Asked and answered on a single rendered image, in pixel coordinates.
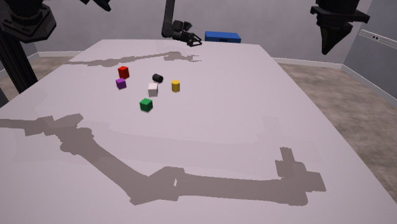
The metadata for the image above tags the red block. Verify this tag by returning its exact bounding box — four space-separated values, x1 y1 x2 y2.
118 66 130 80

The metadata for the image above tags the white rectangular column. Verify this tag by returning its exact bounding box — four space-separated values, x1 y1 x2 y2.
148 83 158 97

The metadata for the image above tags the purple cube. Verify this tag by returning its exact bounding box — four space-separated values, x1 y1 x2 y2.
116 78 127 89

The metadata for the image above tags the green cube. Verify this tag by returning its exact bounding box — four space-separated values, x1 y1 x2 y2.
140 98 153 112

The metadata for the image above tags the black cylinder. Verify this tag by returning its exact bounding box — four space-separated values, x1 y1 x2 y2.
152 74 164 83

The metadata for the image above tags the yellow cylinder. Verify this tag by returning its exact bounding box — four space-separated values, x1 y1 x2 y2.
172 80 180 92

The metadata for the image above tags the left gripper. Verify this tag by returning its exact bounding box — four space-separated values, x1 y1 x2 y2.
180 33 202 47

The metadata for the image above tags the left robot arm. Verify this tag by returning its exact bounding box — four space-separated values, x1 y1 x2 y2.
162 0 192 41

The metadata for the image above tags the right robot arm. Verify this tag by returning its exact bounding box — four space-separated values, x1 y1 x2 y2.
1 0 329 37

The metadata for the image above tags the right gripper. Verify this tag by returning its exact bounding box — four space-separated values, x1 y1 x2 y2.
310 0 370 55

